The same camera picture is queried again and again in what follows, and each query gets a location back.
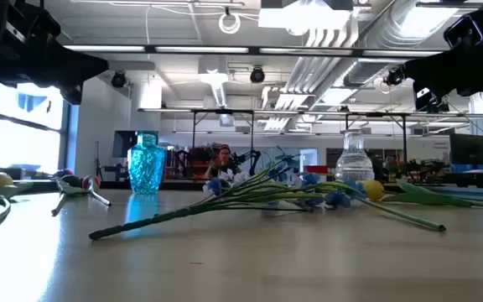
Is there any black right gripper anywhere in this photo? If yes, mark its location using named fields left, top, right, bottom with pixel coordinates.
left=402, top=40, right=483, bottom=111

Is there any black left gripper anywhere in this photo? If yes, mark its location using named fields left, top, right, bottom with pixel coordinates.
left=13, top=41, right=110, bottom=106

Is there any red tulip stem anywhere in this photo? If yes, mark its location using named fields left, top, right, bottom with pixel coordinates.
left=50, top=174, right=84, bottom=217

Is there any red tulip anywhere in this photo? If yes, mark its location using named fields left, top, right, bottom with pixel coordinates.
left=80, top=174, right=112, bottom=207

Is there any black tulip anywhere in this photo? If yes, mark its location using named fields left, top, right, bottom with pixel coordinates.
left=348, top=190, right=447, bottom=233

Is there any blue flower bunch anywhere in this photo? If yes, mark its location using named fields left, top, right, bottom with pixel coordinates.
left=88, top=146, right=366, bottom=242

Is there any blue glass vase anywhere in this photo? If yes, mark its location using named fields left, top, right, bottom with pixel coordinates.
left=127, top=130, right=167, bottom=195

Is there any clear glass vase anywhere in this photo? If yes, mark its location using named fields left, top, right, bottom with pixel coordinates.
left=334, top=129, right=376, bottom=185

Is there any black ceiling spotlight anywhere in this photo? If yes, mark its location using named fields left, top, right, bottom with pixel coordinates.
left=383, top=67, right=406, bottom=87
left=249, top=65, right=267, bottom=84
left=110, top=70, right=127, bottom=89

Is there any black monitor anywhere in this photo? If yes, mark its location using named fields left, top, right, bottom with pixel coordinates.
left=112, top=129, right=138, bottom=159
left=449, top=133, right=483, bottom=165

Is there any thin black stand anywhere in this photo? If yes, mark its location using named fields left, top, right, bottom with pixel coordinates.
left=93, top=140, right=104, bottom=181

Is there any red storage shelf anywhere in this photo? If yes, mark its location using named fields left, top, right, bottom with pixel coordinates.
left=178, top=144, right=221, bottom=180

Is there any person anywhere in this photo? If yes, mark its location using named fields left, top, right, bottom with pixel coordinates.
left=205, top=144, right=242, bottom=180

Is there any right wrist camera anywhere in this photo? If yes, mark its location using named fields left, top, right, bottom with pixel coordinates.
left=443, top=15, right=483, bottom=48

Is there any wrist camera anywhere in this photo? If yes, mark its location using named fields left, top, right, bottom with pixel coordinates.
left=0, top=14, right=31, bottom=45
left=443, top=15, right=483, bottom=48

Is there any black workbench frame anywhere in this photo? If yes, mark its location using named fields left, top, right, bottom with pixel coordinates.
left=138, top=107, right=256, bottom=177
left=341, top=111, right=408, bottom=169

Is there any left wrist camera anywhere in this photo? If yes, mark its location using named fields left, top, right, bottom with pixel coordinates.
left=0, top=14, right=31, bottom=45

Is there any white cable coil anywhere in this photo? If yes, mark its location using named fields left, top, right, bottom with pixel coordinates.
left=218, top=12, right=242, bottom=35

